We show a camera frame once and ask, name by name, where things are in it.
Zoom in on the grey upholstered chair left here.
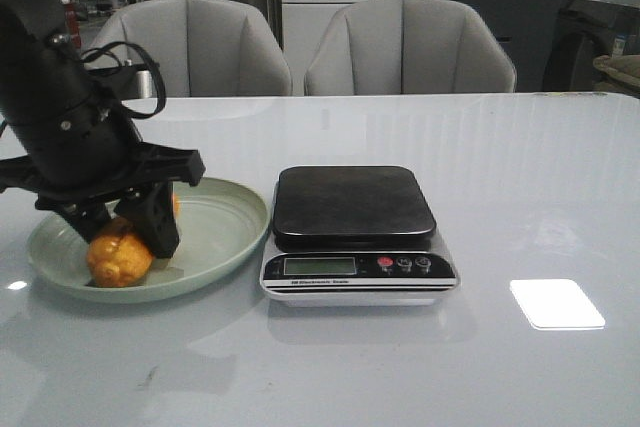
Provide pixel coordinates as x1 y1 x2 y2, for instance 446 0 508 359
89 0 292 97

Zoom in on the light green oval plate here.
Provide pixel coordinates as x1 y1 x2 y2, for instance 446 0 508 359
26 178 270 304

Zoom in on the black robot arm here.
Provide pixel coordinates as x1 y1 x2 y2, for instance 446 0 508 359
1 0 205 258

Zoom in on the orange corn cob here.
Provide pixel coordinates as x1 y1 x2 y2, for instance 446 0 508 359
86 215 156 288

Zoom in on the grey upholstered chair right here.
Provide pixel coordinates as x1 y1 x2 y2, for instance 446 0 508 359
304 0 517 96

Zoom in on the black appliance at right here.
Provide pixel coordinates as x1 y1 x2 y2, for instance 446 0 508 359
542 0 639 92

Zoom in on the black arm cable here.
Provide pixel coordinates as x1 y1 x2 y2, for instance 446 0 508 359
79 40 167 120

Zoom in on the black silver kitchen scale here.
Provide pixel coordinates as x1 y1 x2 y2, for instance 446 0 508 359
259 166 460 307

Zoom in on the grey upholstered chair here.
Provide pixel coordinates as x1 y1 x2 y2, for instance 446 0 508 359
89 0 292 97
304 0 517 96

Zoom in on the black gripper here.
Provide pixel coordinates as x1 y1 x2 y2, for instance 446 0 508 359
1 142 205 259

